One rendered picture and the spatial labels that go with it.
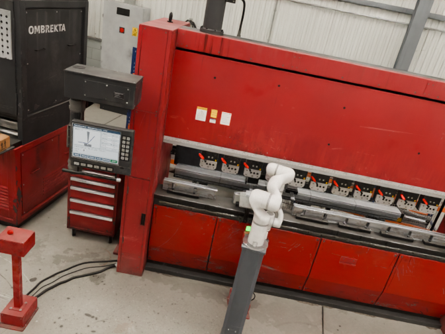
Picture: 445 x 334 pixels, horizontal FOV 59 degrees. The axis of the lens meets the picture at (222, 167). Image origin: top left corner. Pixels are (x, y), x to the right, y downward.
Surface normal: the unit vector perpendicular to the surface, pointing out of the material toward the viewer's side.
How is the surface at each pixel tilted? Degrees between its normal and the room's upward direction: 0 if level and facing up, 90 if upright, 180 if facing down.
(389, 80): 90
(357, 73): 90
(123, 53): 90
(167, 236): 90
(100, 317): 0
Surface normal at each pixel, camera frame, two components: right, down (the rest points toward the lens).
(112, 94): -0.04, 0.41
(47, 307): 0.18, -0.89
